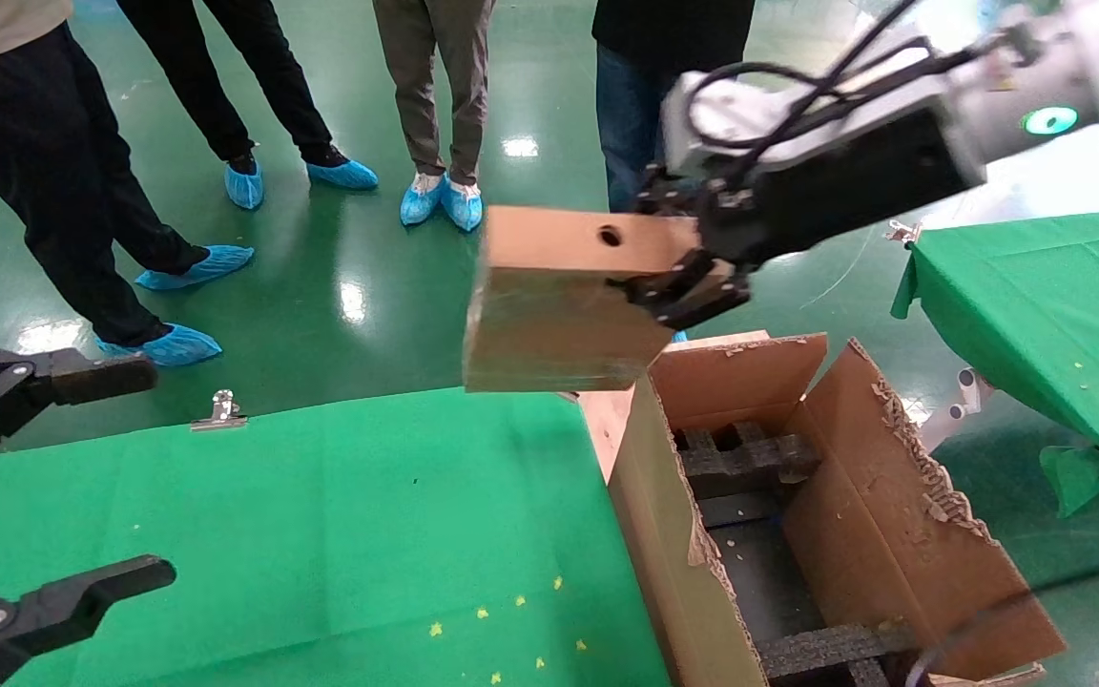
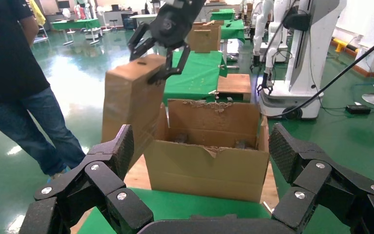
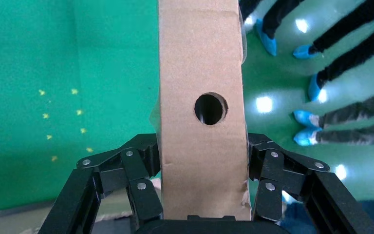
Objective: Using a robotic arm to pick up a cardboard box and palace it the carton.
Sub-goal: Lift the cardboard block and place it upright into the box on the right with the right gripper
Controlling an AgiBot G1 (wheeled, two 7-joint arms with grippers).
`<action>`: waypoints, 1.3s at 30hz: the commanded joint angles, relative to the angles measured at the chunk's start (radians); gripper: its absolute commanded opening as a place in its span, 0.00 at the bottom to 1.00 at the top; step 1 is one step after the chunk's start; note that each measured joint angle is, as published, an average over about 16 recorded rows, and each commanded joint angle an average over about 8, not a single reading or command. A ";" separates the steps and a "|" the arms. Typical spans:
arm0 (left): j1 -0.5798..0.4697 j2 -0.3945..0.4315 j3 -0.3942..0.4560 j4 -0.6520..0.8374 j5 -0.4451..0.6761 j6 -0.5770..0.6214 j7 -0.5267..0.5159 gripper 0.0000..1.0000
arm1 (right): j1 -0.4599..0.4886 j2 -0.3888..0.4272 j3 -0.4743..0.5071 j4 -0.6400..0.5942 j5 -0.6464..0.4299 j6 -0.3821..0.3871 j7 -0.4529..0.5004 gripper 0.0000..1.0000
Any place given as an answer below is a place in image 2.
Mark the low wooden crate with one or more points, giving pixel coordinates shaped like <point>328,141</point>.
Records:
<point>235,85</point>

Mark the open brown carton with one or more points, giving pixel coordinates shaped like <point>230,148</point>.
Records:
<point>204,37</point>

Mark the black power adapter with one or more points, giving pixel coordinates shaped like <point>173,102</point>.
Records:
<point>358,109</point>

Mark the small brown cardboard box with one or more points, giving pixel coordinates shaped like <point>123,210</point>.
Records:
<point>129,100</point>

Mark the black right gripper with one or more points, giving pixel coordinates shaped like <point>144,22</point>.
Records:
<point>174,22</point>

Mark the large open cardboard carton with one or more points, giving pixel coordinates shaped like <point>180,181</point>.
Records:
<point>206,168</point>

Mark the person in blue jeans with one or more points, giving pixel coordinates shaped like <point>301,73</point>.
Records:
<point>9,64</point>

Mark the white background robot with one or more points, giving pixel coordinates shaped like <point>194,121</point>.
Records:
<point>306,58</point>

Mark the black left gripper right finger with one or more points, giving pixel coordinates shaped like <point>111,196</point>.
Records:
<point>322,190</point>

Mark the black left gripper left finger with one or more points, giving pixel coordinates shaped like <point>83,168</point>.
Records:
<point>103,181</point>

